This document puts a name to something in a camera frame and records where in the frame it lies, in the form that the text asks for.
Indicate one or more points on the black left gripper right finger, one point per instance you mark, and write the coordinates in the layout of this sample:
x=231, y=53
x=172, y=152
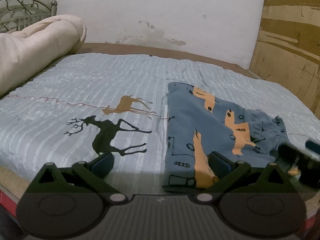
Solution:
x=241, y=176

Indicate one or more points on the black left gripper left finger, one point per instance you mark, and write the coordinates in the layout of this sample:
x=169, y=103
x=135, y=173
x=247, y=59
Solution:
x=81, y=177

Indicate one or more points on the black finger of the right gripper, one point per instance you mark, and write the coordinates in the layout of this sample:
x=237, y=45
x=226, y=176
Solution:
x=313, y=146

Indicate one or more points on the blue pants with orange trucks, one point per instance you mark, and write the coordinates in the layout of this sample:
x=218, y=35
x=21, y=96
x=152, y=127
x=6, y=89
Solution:
x=206, y=135

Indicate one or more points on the light blue striped bed quilt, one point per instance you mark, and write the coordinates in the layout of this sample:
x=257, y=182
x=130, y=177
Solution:
x=86, y=105

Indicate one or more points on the plywood wardrobe panel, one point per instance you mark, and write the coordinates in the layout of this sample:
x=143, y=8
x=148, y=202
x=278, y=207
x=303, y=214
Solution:
x=287, y=48

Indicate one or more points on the rolled cream blanket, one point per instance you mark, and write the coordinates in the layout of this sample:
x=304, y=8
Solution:
x=27, y=52

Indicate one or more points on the ornate metal headboard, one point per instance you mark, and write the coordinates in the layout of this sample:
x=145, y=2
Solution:
x=19, y=14

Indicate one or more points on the brown wooden bed frame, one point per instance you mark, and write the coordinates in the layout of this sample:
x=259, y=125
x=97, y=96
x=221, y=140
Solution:
x=125, y=49

